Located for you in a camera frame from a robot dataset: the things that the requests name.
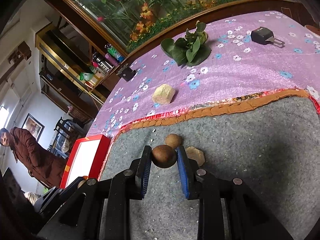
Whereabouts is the brown round fruit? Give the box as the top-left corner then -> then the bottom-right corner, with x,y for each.
151,145 -> 177,168
164,133 -> 183,149

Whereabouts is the tan fruit piece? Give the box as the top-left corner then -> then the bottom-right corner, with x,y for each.
185,146 -> 206,167

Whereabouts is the brown round fruit on mat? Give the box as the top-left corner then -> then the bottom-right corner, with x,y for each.
164,133 -> 183,149

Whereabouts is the red white tray box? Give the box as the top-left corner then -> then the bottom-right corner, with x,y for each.
60,134 -> 111,189

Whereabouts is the grey felt mat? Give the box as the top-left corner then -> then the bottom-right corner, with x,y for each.
101,97 -> 319,239

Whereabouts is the person in brown coat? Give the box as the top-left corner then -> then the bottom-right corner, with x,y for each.
1,127 -> 66,188

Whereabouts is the green leafy vegetable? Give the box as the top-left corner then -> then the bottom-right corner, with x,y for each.
161,21 -> 212,67

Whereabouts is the purple floral tablecloth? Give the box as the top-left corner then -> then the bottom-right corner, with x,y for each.
88,11 -> 319,137

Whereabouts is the black car key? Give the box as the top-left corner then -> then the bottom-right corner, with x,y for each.
251,27 -> 285,48

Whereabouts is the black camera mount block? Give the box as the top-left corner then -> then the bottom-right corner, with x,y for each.
117,63 -> 136,82

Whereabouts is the framed wall picture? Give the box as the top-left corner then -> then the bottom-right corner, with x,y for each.
22,113 -> 44,141

